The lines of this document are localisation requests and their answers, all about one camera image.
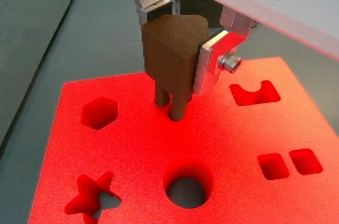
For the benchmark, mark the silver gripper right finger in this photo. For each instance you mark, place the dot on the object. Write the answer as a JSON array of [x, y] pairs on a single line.
[[218, 51]]

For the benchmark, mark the brown three prong object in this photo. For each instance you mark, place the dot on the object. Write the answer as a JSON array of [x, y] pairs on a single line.
[[171, 41]]

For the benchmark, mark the red foam shape board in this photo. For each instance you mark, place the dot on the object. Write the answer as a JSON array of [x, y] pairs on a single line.
[[250, 159]]

